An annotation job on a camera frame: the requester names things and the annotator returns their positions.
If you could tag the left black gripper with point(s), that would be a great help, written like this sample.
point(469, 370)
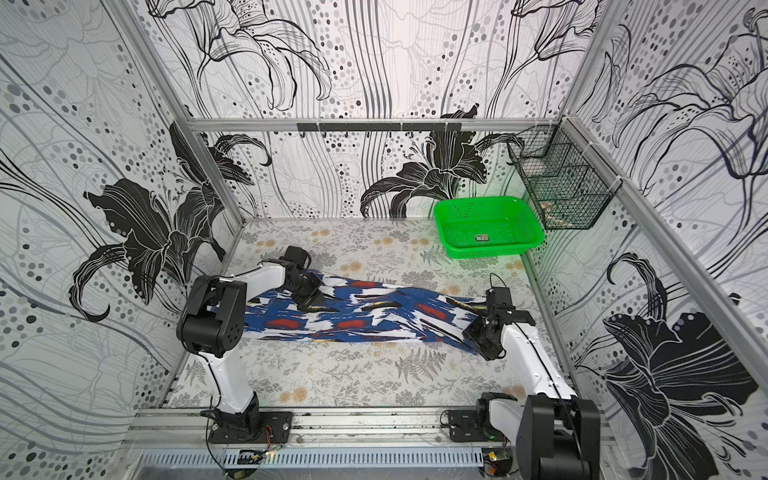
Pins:
point(305, 302)

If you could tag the white slotted cable duct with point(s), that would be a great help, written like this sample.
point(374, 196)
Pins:
point(294, 458)

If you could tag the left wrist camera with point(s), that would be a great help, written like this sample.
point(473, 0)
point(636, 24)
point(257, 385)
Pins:
point(298, 256)

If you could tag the green plastic basket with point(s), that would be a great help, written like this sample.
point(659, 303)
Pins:
point(510, 223)

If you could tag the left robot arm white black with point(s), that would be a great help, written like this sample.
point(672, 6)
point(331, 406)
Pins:
point(210, 329)

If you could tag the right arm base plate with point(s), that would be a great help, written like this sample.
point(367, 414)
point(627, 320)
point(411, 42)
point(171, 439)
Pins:
point(467, 426)

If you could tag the blue patterned long pants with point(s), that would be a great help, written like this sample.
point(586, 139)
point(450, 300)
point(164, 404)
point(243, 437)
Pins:
point(355, 311)

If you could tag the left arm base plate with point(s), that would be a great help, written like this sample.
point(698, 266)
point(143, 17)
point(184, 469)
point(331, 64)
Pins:
point(253, 427)

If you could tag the black bar on rail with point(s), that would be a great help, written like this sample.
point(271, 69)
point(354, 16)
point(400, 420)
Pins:
point(360, 126)

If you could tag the black wire basket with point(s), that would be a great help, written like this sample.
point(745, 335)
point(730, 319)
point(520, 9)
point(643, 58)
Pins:
point(565, 190)

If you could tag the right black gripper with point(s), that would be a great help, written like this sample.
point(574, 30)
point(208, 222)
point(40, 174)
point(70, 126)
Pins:
point(482, 335)

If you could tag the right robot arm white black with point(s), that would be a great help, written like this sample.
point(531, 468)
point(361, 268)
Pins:
point(556, 434)

